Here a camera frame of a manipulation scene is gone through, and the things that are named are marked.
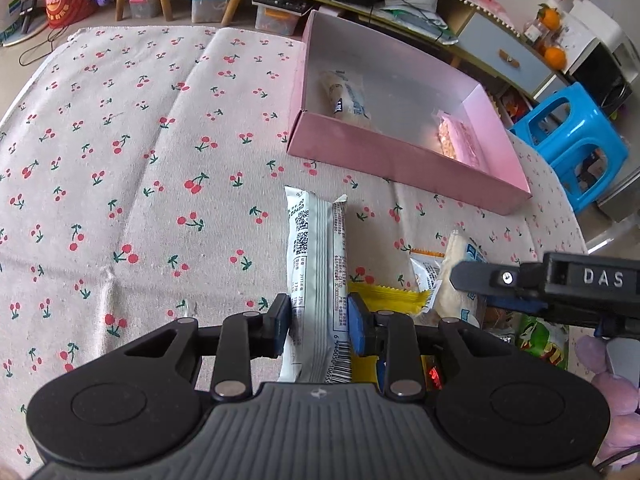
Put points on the pink snack packet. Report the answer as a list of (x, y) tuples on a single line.
[(457, 137)]

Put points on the green snack packet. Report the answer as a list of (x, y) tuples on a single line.
[(542, 342)]

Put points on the orange fruit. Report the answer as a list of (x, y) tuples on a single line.
[(549, 16), (555, 57)]

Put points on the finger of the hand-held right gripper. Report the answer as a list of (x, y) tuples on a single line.
[(480, 275)]

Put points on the white snack packet blue print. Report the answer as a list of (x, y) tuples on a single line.
[(460, 247)]

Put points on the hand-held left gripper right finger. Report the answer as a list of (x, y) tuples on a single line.
[(357, 327)]

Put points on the purple plush toy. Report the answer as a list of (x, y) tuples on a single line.
[(620, 390)]

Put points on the pink cardboard box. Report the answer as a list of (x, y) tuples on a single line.
[(350, 145)]

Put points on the grey cabinet drawer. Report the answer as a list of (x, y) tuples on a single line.
[(500, 55)]

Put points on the clear brown cracker packet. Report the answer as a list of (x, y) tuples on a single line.
[(500, 322)]

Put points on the wooden cabinet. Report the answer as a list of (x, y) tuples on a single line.
[(121, 0)]

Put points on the blue plastic stool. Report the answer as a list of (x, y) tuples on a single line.
[(565, 105)]

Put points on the blue lid storage box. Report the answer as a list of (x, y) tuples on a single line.
[(210, 2)]

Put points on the cherry print tablecloth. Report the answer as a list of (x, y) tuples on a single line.
[(125, 160)]

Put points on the white paper bag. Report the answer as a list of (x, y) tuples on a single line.
[(11, 5)]

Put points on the white lid storage box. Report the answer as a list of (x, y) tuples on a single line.
[(280, 15)]

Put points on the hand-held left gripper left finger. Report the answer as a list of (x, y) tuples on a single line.
[(278, 327)]

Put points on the white snack packet orange edge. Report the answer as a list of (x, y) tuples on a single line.
[(425, 270)]

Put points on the stack of papers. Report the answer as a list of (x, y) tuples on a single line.
[(420, 17)]

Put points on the white appliance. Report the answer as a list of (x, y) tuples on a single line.
[(600, 45)]

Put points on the yellow snack packet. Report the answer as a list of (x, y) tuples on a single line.
[(395, 297)]

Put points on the long grey white snack packet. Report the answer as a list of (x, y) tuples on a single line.
[(315, 270)]

